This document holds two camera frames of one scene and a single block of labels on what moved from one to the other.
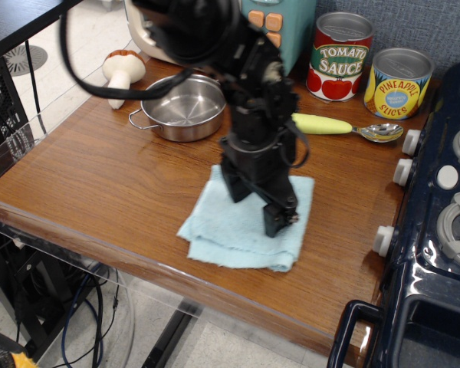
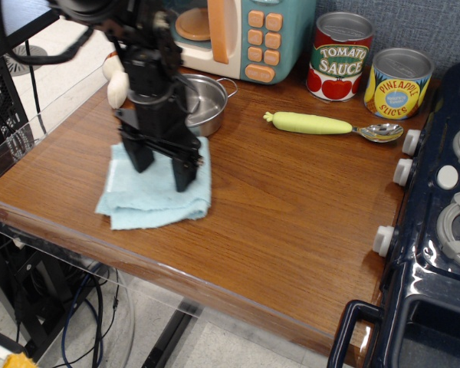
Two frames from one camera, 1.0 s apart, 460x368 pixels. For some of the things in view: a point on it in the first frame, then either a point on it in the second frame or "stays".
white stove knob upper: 411,141 stays
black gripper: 264,162 to 161,116
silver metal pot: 193,111 stays
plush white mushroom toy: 121,67 stays
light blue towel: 223,233 to 151,198
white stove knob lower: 383,239 stays
